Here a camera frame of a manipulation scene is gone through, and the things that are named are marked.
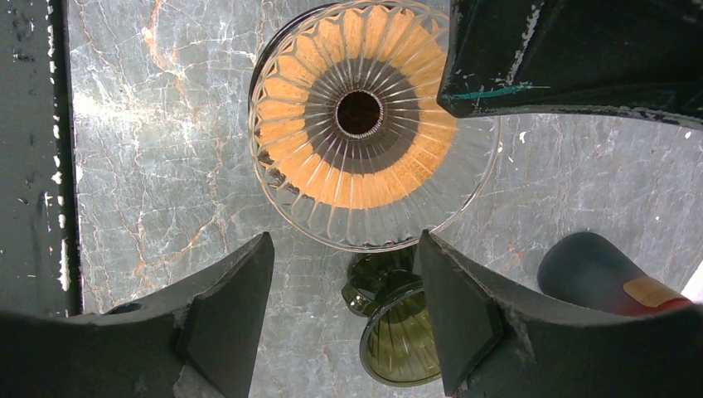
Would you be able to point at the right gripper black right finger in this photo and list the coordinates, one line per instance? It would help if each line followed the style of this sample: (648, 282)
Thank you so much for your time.
(497, 338)

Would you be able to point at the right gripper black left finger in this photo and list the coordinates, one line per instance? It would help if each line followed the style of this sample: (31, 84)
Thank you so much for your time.
(209, 322)

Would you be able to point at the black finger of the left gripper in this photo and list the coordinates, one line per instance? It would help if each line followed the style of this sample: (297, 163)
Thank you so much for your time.
(632, 59)

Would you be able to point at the clear glass dripper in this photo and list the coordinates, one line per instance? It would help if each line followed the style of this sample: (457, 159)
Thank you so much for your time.
(347, 137)

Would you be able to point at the green glass dripper cup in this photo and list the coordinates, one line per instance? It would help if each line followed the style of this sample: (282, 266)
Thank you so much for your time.
(397, 346)

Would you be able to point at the dark red black carafe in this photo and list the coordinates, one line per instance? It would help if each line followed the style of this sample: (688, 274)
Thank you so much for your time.
(589, 271)

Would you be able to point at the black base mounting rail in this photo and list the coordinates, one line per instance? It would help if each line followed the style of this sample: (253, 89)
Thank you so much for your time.
(40, 257)

